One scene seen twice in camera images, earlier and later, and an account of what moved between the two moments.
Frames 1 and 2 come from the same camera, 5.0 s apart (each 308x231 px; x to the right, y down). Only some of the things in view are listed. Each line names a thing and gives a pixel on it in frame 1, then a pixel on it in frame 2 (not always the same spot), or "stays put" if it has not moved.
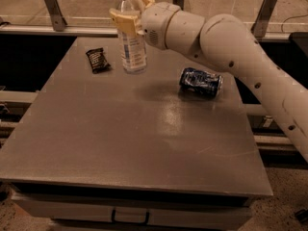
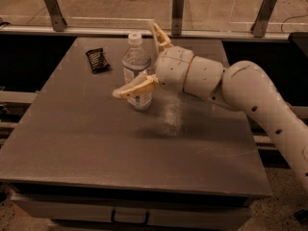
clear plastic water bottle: x=133 y=50 to x=137 y=63
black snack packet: x=98 y=60 stays put
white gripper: x=155 y=23 to x=173 y=68
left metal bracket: x=57 y=17 stays put
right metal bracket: x=262 y=19 stays put
